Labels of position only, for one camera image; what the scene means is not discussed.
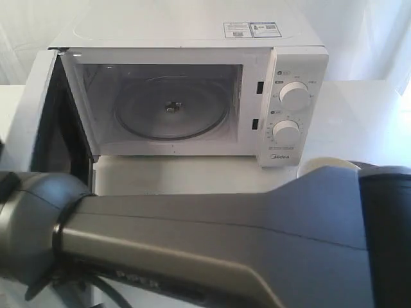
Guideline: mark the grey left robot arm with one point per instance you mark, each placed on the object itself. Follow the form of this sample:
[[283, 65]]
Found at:
[[334, 237]]

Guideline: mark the glass microwave turntable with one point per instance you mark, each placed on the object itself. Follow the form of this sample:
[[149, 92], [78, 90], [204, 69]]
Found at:
[[173, 109]]

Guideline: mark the white microwave oven body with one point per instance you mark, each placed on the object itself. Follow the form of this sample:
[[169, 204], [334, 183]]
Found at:
[[102, 59]]

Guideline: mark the lower white control knob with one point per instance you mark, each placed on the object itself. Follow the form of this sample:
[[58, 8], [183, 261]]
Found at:
[[286, 132]]

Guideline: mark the white control knob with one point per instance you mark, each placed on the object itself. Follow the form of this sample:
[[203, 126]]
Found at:
[[294, 96], [286, 132]]

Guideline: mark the upper white control knob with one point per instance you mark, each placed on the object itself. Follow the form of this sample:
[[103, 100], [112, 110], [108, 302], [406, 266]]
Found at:
[[294, 96]]

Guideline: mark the blue white label sticker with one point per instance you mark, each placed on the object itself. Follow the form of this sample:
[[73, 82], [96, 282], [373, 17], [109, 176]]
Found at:
[[248, 30]]

